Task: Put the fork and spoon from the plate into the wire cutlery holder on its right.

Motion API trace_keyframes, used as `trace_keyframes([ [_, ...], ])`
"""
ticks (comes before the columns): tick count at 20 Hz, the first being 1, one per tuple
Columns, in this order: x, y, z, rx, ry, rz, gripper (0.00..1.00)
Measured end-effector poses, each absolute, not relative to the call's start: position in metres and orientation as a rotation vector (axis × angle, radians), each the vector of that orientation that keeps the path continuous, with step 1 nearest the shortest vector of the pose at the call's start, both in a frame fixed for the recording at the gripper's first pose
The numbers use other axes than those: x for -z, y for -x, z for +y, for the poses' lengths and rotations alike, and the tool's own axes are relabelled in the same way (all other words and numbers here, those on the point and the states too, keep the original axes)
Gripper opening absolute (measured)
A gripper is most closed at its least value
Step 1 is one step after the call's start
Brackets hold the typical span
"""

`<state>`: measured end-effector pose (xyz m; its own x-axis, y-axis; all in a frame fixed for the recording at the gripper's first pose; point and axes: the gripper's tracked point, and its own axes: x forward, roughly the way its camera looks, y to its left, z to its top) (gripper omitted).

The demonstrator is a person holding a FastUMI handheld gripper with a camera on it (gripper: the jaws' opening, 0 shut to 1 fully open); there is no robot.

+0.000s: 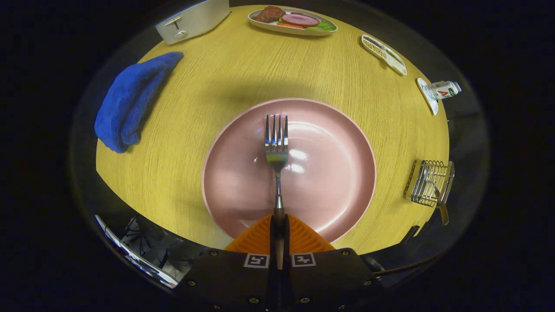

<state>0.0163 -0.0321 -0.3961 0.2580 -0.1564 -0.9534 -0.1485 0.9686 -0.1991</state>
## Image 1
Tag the pink round plate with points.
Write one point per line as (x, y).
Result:
(338, 182)

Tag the white square coaster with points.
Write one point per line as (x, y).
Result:
(429, 102)

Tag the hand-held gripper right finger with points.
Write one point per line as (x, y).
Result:
(334, 273)

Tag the white oval plate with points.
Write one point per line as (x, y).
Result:
(286, 31)

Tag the white divided bean dish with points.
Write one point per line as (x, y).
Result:
(386, 54)

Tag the white toaster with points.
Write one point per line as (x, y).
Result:
(195, 19)

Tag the orange carrot slice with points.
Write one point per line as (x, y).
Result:
(288, 25)

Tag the white drink bottle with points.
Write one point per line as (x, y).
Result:
(442, 90)

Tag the black table clamp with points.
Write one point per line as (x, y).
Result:
(409, 234)

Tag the long brown meat patty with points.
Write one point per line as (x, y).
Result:
(269, 14)

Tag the pink ham slice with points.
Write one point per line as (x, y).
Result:
(300, 19)

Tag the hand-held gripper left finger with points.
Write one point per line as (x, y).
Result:
(225, 273)

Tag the green lettuce leaf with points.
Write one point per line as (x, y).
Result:
(326, 25)

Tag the blue cloth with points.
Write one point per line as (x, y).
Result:
(130, 99)

